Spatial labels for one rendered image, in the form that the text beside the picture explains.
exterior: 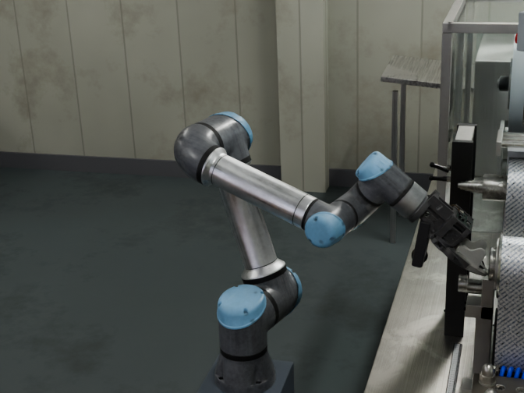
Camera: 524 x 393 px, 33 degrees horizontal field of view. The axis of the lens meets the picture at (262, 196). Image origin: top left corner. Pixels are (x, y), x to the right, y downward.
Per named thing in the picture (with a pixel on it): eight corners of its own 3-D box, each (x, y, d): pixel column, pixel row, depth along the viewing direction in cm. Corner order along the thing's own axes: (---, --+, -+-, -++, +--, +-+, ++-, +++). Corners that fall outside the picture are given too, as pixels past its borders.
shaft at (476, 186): (458, 189, 217) (458, 176, 216) (483, 190, 215) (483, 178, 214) (457, 193, 214) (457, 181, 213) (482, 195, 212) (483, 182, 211)
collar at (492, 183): (483, 194, 217) (484, 170, 215) (508, 196, 215) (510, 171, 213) (481, 203, 211) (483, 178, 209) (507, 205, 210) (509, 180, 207)
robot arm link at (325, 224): (156, 129, 199) (341, 218, 180) (185, 116, 208) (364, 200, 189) (149, 172, 205) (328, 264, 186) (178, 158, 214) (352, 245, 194)
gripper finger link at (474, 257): (500, 267, 188) (468, 238, 189) (481, 284, 191) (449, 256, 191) (501, 261, 191) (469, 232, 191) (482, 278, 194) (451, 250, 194)
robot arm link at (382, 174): (358, 166, 198) (380, 142, 193) (394, 197, 199) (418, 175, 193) (347, 182, 192) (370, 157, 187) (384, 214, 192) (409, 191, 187)
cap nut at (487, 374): (479, 376, 191) (479, 358, 190) (496, 378, 190) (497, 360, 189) (478, 385, 188) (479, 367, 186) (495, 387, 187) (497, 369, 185)
